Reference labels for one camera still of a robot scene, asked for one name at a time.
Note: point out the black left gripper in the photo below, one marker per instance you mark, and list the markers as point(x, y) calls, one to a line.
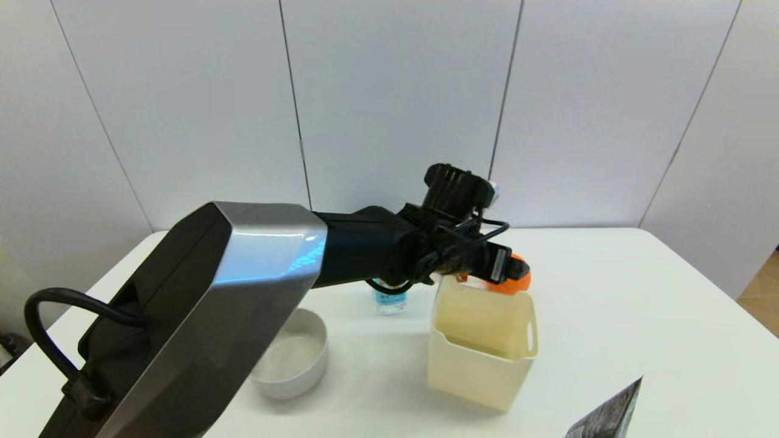
point(453, 252)

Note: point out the orange fruit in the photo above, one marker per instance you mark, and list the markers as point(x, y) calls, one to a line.
point(518, 285)

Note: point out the cream plastic storage basket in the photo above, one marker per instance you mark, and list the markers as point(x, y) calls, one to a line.
point(481, 365)

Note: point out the black and silver left robot arm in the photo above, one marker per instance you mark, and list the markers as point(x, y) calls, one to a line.
point(243, 274)

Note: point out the clear water bottle blue label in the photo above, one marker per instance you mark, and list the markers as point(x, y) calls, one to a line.
point(389, 304)

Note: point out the grey round bowl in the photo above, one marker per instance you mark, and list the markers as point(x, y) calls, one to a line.
point(298, 359)

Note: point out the dark object on floor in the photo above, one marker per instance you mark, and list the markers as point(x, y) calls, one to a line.
point(8, 348)

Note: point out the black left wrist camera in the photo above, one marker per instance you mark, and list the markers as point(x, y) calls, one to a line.
point(453, 191)

